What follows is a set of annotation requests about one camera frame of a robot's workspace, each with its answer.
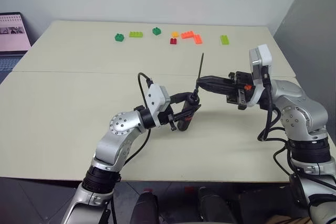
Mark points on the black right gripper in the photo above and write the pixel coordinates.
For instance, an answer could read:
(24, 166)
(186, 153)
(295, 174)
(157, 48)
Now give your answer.
(242, 87)

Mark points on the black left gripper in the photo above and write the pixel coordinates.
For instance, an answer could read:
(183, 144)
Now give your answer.
(166, 116)

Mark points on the red-handled screwdriver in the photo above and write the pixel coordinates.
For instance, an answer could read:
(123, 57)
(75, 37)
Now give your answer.
(187, 111)

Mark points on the thin metal screwdriver bit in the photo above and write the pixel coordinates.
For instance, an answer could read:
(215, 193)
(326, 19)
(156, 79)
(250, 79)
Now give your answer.
(200, 69)

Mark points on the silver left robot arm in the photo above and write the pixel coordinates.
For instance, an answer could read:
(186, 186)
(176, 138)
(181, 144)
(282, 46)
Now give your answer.
(115, 142)

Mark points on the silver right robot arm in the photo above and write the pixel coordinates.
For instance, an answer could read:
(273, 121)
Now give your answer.
(302, 113)

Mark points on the orange toy brick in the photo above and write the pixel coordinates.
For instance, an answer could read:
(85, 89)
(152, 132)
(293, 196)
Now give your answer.
(187, 35)
(198, 40)

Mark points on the red toy brick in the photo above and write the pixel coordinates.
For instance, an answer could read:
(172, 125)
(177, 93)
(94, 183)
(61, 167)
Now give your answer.
(173, 41)

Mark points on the yellow toy brick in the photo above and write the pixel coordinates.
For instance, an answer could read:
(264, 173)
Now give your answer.
(175, 34)

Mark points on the dark green toy brick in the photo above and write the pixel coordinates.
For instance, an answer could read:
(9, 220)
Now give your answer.
(156, 31)
(119, 37)

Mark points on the long lime green toy brick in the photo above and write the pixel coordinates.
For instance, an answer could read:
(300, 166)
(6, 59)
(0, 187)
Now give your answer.
(136, 34)

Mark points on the tan cardboard piece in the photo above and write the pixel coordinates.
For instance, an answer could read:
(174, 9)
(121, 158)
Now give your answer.
(286, 220)

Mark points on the open laptop pink screen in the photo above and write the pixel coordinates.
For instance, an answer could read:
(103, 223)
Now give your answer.
(11, 35)

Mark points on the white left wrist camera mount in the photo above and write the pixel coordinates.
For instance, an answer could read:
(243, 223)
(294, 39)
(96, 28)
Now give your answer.
(156, 98)

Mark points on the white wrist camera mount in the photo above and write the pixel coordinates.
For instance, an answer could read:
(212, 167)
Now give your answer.
(263, 56)
(156, 98)

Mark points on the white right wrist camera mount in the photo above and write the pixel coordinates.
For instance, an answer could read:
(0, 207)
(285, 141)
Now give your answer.
(263, 56)

